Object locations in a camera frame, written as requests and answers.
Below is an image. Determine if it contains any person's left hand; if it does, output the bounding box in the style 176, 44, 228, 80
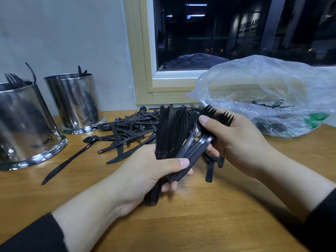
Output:
105, 144, 193, 218

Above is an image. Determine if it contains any person's right hand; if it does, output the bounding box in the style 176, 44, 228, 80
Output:
198, 112, 279, 179

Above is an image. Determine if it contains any bundle of black cutlery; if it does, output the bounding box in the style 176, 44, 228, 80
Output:
144, 105, 171, 206
16, 75, 33, 86
168, 111, 235, 183
170, 110, 200, 155

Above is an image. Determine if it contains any pile of black plastic cutlery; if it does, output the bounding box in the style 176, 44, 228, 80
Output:
90, 104, 232, 183

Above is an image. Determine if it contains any lone black plastic knife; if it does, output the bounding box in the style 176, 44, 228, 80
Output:
41, 135, 100, 186

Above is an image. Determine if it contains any person's left forearm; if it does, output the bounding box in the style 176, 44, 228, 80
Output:
0, 178, 132, 252

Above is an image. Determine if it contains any person's right forearm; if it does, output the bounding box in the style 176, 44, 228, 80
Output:
257, 155, 336, 252

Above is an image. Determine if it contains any clear plastic bag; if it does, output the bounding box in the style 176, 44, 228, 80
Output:
190, 55, 336, 138

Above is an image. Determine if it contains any dark parked car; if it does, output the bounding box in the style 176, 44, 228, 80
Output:
160, 53, 229, 70

